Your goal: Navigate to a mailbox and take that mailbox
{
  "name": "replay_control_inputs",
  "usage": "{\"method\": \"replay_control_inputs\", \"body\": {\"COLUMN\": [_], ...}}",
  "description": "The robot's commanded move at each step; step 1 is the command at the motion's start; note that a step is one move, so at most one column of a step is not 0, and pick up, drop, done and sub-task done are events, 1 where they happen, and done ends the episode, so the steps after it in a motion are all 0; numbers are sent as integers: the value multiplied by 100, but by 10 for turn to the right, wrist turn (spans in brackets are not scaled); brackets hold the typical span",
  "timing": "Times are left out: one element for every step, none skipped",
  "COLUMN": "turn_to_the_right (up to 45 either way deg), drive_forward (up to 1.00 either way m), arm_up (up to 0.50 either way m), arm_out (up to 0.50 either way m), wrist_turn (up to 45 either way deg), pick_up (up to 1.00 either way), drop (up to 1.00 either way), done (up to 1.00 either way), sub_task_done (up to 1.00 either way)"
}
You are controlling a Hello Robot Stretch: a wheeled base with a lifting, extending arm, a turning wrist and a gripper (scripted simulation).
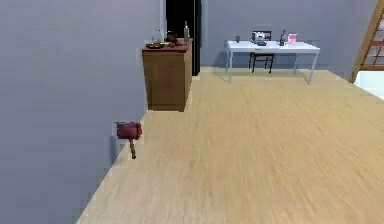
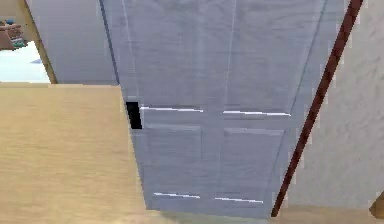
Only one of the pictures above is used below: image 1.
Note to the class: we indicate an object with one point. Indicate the dark wooden chair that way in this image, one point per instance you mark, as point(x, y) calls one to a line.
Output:
point(262, 58)

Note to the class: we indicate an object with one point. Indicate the grey bottle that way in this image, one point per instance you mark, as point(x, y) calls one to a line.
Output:
point(186, 34)

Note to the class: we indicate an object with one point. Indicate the wooden shelf unit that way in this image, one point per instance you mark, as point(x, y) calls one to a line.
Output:
point(369, 43)

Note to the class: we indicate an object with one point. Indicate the grey laptop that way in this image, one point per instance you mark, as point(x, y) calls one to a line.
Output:
point(258, 39)

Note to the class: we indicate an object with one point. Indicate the dark plate with food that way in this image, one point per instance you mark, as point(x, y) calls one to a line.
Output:
point(155, 44)

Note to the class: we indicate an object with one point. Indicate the red mailbox on wooden post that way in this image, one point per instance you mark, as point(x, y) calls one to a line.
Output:
point(129, 130)

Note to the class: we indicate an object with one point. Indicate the dark round kettle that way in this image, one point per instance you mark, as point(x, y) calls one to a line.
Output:
point(172, 37)

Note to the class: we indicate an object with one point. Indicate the brown wooden cupboard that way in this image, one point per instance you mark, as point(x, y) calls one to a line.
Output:
point(166, 76)

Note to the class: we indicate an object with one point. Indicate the pink box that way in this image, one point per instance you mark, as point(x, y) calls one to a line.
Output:
point(292, 38)

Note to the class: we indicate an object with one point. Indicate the white table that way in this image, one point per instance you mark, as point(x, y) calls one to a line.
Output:
point(271, 47)

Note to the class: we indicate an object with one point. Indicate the dark spray bottle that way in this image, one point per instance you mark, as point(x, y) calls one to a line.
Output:
point(282, 39)

